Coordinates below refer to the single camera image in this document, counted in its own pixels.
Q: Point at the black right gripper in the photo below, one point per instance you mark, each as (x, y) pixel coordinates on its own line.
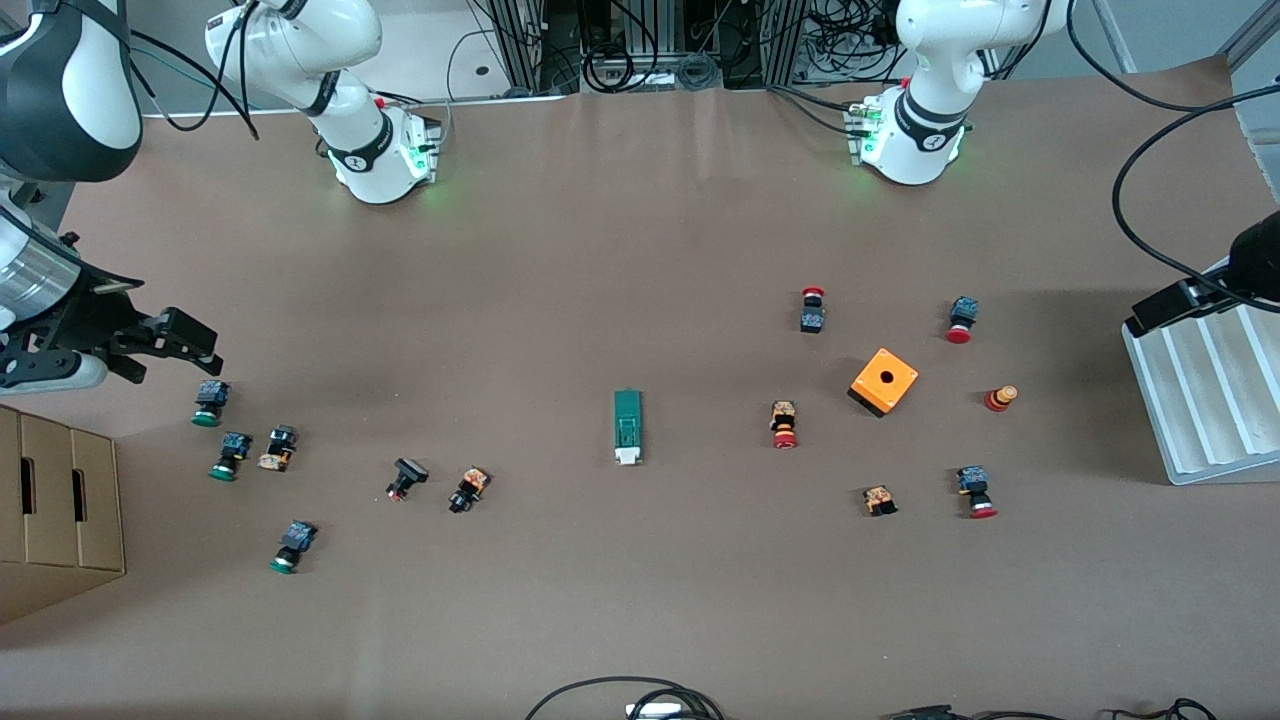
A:
(88, 318)

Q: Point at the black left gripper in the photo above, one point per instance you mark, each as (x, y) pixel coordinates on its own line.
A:
(1262, 254)

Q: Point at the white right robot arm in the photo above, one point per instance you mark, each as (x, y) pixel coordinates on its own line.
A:
(300, 40)

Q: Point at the green push button blue block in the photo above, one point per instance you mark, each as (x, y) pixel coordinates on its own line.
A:
(297, 538)
(234, 445)
(211, 395)

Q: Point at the white grey compartment tray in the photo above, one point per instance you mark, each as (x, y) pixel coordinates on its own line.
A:
(1200, 400)

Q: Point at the black holder orange contact block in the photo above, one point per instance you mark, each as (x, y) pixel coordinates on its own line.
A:
(277, 455)

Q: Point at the red orange button cap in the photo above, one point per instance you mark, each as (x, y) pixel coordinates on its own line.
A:
(998, 400)

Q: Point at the red mushroom button blue block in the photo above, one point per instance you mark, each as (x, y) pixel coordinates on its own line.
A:
(964, 310)
(972, 480)

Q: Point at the brown cardboard box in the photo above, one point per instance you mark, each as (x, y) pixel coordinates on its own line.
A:
(60, 540)

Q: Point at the black push button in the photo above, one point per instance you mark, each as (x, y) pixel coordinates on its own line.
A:
(409, 471)

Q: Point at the black button orange contact block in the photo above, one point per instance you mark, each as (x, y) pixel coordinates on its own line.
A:
(472, 485)

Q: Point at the red button black base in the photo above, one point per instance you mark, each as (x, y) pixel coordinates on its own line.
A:
(812, 320)

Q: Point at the red yellow emergency stop button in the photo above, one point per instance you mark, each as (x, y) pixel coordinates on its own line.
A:
(783, 415)

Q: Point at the aluminium equipment rack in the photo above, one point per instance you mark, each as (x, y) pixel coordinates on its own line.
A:
(530, 50)

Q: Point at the white plug connector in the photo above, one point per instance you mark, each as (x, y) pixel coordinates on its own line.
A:
(655, 711)

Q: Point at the orange button enclosure box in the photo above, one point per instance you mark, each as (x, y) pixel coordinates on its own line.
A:
(870, 388)

